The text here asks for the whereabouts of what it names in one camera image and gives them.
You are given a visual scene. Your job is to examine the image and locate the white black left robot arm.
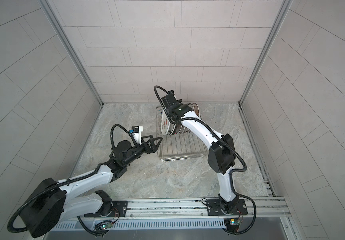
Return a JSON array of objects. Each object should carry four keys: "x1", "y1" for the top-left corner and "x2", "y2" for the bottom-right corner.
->
[{"x1": 18, "y1": 136, "x2": 162, "y2": 238}]

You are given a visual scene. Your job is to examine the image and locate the green circuit board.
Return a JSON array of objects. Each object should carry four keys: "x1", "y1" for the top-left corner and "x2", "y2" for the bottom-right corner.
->
[
  {"x1": 94, "y1": 221, "x2": 113, "y2": 235},
  {"x1": 224, "y1": 219, "x2": 241, "y2": 233}
]

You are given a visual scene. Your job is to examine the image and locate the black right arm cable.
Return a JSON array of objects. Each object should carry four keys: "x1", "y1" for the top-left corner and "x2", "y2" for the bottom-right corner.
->
[{"x1": 153, "y1": 85, "x2": 257, "y2": 235}]

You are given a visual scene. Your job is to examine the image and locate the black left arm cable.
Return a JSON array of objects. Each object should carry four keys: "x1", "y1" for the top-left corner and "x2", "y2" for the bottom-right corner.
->
[{"x1": 6, "y1": 123, "x2": 137, "y2": 234}]

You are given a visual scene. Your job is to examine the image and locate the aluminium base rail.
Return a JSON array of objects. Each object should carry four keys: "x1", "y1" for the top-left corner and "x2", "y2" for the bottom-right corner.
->
[{"x1": 59, "y1": 196, "x2": 291, "y2": 222}]

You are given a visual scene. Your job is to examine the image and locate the aluminium corner post right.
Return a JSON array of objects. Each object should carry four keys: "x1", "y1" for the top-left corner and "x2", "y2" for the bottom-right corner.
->
[{"x1": 239, "y1": 0, "x2": 292, "y2": 106}]

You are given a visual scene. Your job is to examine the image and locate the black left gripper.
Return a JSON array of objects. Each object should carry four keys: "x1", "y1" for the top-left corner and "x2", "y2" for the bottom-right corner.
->
[{"x1": 122, "y1": 135, "x2": 162, "y2": 167}]

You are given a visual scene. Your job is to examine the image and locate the aluminium corner post left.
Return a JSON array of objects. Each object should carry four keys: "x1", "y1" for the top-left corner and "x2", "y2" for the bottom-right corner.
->
[{"x1": 38, "y1": 0, "x2": 103, "y2": 107}]

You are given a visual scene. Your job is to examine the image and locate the brown striped rim plate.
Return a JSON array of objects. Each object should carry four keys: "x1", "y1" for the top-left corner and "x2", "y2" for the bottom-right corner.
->
[{"x1": 160, "y1": 111, "x2": 176, "y2": 136}]

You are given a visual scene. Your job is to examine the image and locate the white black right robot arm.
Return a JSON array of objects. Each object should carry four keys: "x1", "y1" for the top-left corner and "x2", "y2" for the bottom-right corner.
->
[{"x1": 154, "y1": 87, "x2": 248, "y2": 215}]

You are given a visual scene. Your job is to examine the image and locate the large red characters plate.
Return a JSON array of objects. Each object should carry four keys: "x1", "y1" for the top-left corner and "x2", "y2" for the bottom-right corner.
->
[{"x1": 191, "y1": 103, "x2": 201, "y2": 119}]

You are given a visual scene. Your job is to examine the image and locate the left green circuit board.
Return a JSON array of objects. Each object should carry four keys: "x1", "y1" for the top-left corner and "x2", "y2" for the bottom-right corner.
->
[{"x1": 94, "y1": 221, "x2": 113, "y2": 235}]

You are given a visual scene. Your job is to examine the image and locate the right green circuit board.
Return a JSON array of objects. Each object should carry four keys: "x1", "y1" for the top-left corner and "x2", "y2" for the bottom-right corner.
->
[{"x1": 224, "y1": 219, "x2": 241, "y2": 233}]

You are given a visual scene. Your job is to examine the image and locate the white slotted vent strip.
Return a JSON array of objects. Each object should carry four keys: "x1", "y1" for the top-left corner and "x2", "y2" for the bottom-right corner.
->
[{"x1": 51, "y1": 218, "x2": 226, "y2": 232}]

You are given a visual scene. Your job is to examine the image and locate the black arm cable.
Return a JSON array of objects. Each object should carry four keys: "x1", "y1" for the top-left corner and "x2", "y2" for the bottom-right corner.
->
[
  {"x1": 6, "y1": 123, "x2": 137, "y2": 234},
  {"x1": 153, "y1": 85, "x2": 257, "y2": 235}
]

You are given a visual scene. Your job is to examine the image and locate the metal wire dish rack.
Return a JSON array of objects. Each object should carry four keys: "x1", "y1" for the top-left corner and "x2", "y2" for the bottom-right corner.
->
[{"x1": 156, "y1": 106, "x2": 208, "y2": 162}]

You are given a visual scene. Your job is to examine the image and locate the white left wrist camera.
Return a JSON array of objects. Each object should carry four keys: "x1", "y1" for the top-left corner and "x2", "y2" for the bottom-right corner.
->
[{"x1": 129, "y1": 126, "x2": 143, "y2": 144}]

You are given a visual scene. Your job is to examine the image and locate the aluminium corner post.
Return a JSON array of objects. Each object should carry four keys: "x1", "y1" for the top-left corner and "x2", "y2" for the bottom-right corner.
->
[
  {"x1": 38, "y1": 0, "x2": 103, "y2": 107},
  {"x1": 239, "y1": 0, "x2": 292, "y2": 106}
]

